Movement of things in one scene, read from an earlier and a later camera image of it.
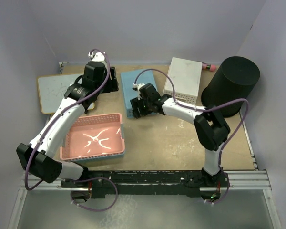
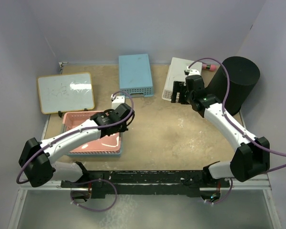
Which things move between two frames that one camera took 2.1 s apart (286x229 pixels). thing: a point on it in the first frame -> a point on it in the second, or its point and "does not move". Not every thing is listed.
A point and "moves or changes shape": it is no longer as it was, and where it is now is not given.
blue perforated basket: x=127 y=79 moves or changes shape
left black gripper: x=112 y=84 -> x=124 y=128
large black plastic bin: x=232 y=81 does not move
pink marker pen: x=211 y=67 does not move
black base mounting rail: x=118 y=182 does not move
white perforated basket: x=186 y=75 does not move
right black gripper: x=136 y=103 -> x=179 y=87
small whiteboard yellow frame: x=52 y=88 does not move
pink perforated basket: x=94 y=136 moves or changes shape
